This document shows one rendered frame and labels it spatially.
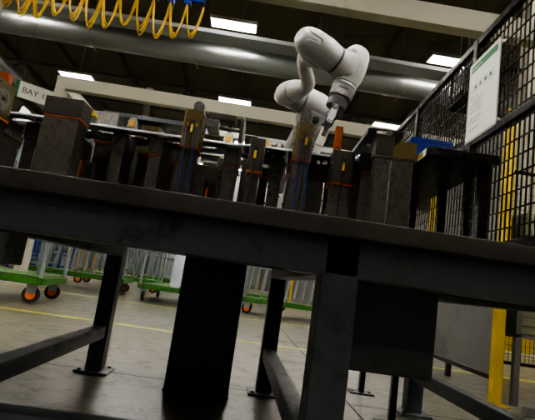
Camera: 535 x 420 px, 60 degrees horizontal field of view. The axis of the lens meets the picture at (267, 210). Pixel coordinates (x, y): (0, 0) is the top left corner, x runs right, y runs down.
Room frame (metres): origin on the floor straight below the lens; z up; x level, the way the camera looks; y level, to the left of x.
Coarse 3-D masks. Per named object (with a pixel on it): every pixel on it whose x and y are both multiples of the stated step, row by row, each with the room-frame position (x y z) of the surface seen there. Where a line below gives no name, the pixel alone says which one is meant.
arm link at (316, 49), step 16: (304, 32) 1.47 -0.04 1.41; (320, 32) 1.48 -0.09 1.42; (304, 48) 1.49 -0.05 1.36; (320, 48) 1.49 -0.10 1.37; (336, 48) 1.50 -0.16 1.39; (304, 64) 1.60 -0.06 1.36; (320, 64) 1.54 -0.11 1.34; (336, 64) 1.53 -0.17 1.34; (304, 80) 1.79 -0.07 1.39; (288, 96) 2.01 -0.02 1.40; (304, 96) 1.97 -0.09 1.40
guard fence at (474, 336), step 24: (456, 192) 3.83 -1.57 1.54; (504, 192) 3.04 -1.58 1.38; (456, 312) 3.67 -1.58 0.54; (480, 312) 3.31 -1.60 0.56; (504, 312) 3.04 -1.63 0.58; (456, 336) 3.64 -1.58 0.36; (480, 336) 3.29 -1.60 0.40; (504, 336) 3.04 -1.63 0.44; (456, 360) 3.61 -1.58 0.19; (480, 360) 3.26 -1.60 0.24
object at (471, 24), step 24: (264, 0) 4.16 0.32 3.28; (288, 0) 4.11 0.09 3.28; (312, 0) 4.09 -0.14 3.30; (336, 0) 4.10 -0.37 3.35; (360, 0) 4.11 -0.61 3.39; (384, 0) 4.12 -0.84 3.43; (408, 0) 4.13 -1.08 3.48; (408, 24) 4.22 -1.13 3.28; (432, 24) 4.16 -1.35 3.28; (456, 24) 4.15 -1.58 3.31; (480, 24) 4.16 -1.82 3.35; (528, 24) 4.18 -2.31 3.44
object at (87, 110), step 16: (48, 96) 1.39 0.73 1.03; (48, 112) 1.39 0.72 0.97; (64, 112) 1.39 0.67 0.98; (80, 112) 1.39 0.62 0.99; (48, 128) 1.40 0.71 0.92; (64, 128) 1.40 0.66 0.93; (80, 128) 1.42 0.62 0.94; (48, 144) 1.40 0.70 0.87; (64, 144) 1.40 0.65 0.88; (80, 144) 1.44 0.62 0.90; (48, 160) 1.40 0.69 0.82; (64, 160) 1.40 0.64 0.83
